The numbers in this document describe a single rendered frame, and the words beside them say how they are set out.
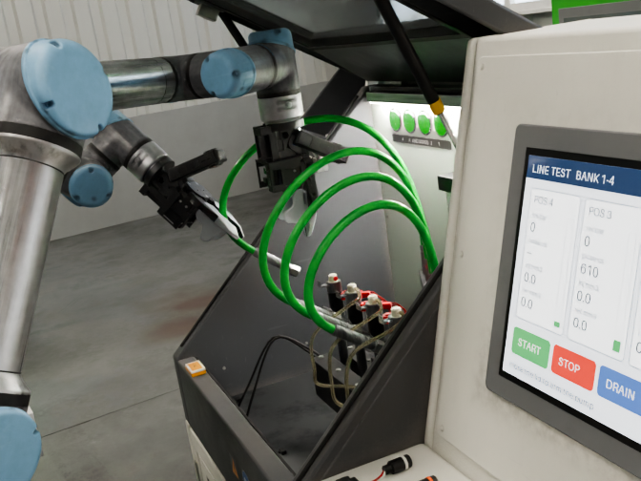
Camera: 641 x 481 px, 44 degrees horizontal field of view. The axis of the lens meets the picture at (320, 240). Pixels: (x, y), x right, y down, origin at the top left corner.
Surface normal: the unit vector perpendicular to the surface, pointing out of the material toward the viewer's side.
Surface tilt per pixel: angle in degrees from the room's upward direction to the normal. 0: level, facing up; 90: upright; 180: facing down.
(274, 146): 90
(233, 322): 90
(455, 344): 76
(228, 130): 90
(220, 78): 91
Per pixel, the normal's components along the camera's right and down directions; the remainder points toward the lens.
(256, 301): 0.40, 0.18
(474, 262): -0.91, 0.00
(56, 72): 0.86, -0.11
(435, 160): -0.90, 0.23
